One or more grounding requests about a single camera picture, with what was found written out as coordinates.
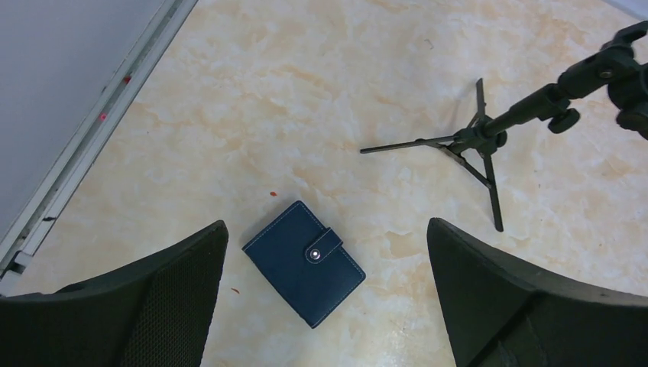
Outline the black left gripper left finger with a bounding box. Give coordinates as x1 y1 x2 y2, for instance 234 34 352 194
1 220 228 366

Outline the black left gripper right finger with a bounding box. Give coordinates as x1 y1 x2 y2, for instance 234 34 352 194
427 218 647 366

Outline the dark blue card holder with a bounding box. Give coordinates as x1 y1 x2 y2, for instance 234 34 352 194
242 200 366 329

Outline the black mini tripod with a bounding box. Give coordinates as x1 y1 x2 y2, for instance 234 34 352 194
360 21 647 232

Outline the aluminium frame rail left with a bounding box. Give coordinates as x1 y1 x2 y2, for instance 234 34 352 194
1 1 195 295

